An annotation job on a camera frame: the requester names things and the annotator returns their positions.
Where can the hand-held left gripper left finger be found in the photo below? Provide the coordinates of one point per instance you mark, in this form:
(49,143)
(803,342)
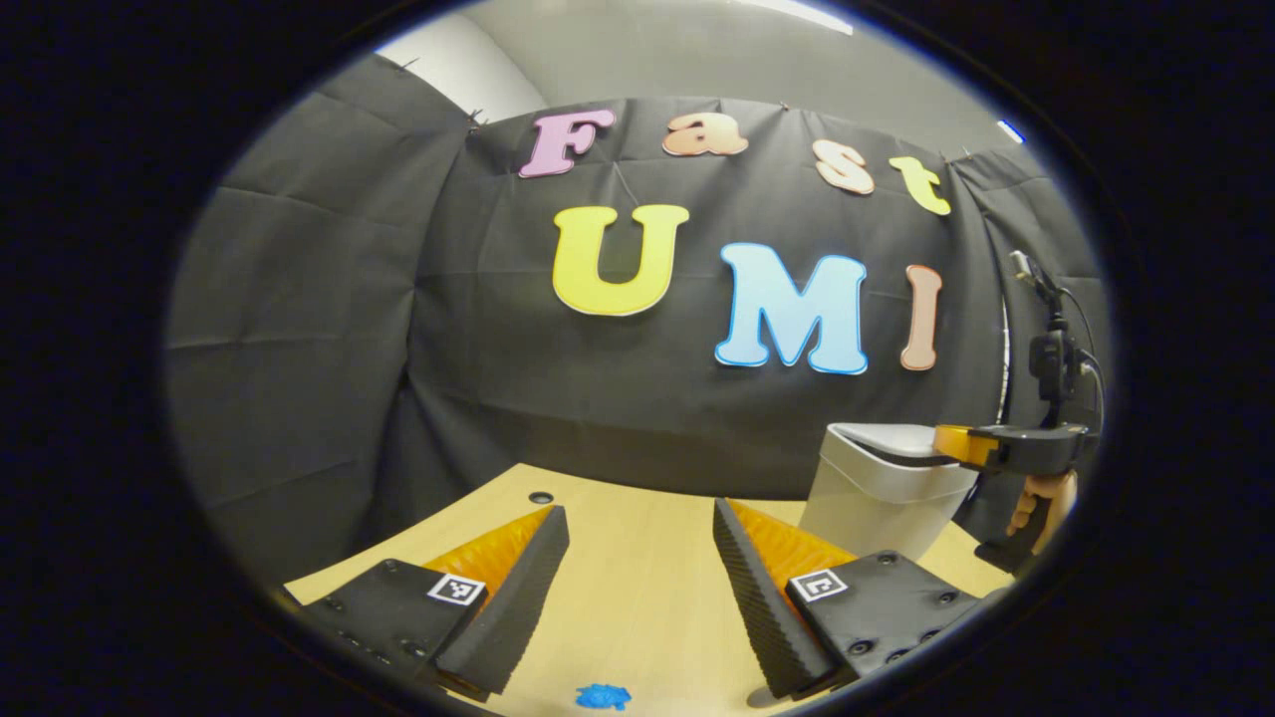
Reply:
(518,597)

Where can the blue paper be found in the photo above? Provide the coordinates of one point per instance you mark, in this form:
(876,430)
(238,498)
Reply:
(603,697)

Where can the black backdrop cloth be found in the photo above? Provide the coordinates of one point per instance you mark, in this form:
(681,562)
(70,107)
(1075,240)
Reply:
(398,349)

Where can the white desktop garbage bin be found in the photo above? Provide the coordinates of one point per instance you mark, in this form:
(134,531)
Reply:
(877,498)

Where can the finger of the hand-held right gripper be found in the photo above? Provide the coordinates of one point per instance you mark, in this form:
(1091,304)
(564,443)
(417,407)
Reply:
(1016,443)

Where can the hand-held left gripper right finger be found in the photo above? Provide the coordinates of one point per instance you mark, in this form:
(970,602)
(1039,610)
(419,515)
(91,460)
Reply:
(757,597)

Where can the wooden desktop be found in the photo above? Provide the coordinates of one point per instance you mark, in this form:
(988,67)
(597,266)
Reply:
(637,597)

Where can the small ceiling light panel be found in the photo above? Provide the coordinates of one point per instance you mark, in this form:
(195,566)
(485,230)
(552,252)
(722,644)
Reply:
(1011,130)

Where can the long ceiling light panel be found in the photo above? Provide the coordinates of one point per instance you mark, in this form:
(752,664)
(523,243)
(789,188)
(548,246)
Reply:
(797,12)

